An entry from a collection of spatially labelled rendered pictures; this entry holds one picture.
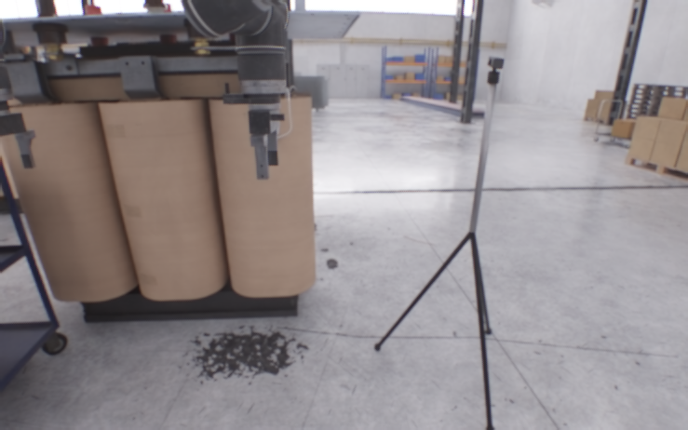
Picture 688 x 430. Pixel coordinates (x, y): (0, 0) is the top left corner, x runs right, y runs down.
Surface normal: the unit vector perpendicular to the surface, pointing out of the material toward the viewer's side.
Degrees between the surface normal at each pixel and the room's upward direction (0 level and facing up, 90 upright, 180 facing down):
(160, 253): 90
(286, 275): 90
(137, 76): 90
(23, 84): 90
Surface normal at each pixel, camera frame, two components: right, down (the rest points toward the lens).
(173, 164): 0.32, 0.35
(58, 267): 0.09, 0.36
